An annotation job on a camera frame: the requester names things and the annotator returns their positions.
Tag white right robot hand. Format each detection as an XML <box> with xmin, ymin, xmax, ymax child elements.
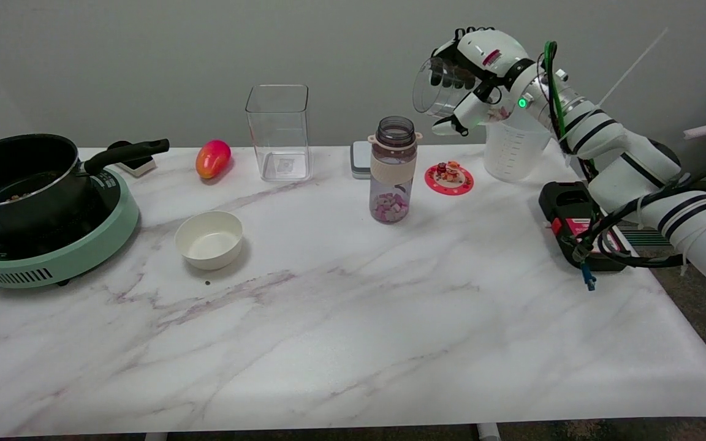
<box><xmin>428</xmin><ymin>27</ymin><xmax>535</xmax><ymax>137</ymax></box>

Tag small clear measuring cup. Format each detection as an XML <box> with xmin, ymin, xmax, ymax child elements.
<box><xmin>412</xmin><ymin>56</ymin><xmax>484</xmax><ymax>119</ymax></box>

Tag large translucent measuring jug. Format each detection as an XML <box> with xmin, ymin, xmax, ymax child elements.
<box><xmin>483</xmin><ymin>109</ymin><xmax>555</xmax><ymax>183</ymax></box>

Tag clear bottle with beige sleeve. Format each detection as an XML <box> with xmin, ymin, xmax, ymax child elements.
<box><xmin>368</xmin><ymin>116</ymin><xmax>423</xmax><ymax>225</ymax></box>

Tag red coaster with figurines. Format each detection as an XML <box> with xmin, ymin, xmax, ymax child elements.
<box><xmin>424</xmin><ymin>161</ymin><xmax>474</xmax><ymax>196</ymax></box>

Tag grey white kitchen scale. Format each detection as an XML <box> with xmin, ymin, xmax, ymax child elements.
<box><xmin>351</xmin><ymin>141</ymin><xmax>373</xmax><ymax>179</ymax></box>

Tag black box with red label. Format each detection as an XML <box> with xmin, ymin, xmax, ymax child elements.
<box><xmin>538</xmin><ymin>181</ymin><xmax>632</xmax><ymax>273</ymax></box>

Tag pink white candy cubes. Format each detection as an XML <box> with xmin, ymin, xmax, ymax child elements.
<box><xmin>372</xmin><ymin>192</ymin><xmax>409</xmax><ymax>223</ymax></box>

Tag clear square plastic container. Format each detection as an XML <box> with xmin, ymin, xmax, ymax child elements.
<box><xmin>245</xmin><ymin>85</ymin><xmax>313</xmax><ymax>183</ymax></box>

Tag red yellow mango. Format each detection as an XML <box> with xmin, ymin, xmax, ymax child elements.
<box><xmin>195</xmin><ymin>140</ymin><xmax>232</xmax><ymax>180</ymax></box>

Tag white bowl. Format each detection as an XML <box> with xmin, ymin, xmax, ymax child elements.
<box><xmin>175</xmin><ymin>211</ymin><xmax>244</xmax><ymax>271</ymax></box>

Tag small black white gadget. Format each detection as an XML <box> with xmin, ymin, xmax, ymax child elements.
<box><xmin>108</xmin><ymin>141</ymin><xmax>158</xmax><ymax>178</ymax></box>

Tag green induction cooker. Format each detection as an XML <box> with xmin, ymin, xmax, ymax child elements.
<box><xmin>0</xmin><ymin>167</ymin><xmax>140</xmax><ymax>289</ymax></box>

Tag green robot cable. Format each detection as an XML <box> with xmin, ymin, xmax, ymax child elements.
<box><xmin>542</xmin><ymin>40</ymin><xmax>569</xmax><ymax>139</ymax></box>

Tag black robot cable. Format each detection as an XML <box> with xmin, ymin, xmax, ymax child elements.
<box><xmin>564</xmin><ymin>156</ymin><xmax>706</xmax><ymax>270</ymax></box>

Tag black saucepan with handle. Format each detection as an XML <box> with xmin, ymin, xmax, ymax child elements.
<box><xmin>0</xmin><ymin>134</ymin><xmax>170</xmax><ymax>236</ymax></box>

